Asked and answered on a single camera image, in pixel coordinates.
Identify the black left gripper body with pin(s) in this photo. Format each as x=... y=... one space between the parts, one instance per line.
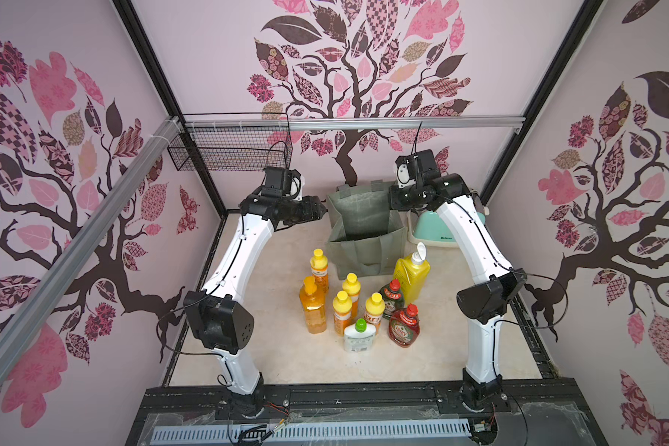
x=301 y=211

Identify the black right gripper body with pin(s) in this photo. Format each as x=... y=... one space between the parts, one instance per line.
x=399 y=198

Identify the grey-green shopping bag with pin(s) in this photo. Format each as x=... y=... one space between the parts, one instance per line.
x=367 y=237

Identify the large yellow dish soap bottle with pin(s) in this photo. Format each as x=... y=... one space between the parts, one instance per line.
x=412 y=273

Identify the orange pump soap bottle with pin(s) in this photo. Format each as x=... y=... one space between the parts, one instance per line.
x=312 y=299

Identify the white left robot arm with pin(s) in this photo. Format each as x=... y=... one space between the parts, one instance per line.
x=216 y=313

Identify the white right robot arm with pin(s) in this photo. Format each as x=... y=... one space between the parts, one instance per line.
x=495 y=280

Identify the orange bottle yellow cap rear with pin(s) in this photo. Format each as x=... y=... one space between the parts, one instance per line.
x=319 y=268

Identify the orange bottle yellow cap middle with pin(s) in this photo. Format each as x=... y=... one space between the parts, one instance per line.
x=353 y=287

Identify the dark green bottle red cap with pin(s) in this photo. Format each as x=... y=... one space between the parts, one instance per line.
x=392 y=297

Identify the orange bottle yellow cap front-left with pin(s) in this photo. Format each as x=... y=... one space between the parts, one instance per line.
x=342 y=306

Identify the orange bottle yellow cap front-right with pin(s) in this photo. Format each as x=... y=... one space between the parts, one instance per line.
x=374 y=310

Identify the white bottle green cap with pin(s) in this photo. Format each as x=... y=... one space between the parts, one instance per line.
x=359 y=336

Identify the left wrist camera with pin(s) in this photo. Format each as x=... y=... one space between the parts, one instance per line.
x=282 y=183

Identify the black wire basket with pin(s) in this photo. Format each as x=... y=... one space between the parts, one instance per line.
x=235 y=142

